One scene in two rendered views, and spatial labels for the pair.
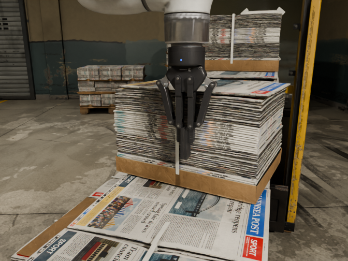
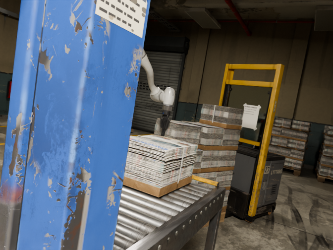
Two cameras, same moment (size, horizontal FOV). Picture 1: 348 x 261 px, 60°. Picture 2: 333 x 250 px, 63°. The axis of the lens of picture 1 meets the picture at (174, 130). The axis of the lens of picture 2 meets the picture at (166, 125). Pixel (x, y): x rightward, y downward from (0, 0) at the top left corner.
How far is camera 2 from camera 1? 199 cm
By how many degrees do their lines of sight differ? 31
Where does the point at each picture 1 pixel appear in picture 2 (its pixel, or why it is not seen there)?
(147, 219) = not seen: hidden behind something
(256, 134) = (174, 132)
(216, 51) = (208, 117)
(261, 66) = (221, 125)
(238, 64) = (214, 123)
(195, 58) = (165, 113)
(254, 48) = (220, 118)
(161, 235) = not seen: hidden behind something
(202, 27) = (168, 107)
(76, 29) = (207, 97)
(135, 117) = (158, 126)
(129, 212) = not seen: hidden behind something
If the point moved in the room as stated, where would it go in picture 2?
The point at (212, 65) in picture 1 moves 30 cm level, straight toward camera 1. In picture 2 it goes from (206, 122) to (192, 121)
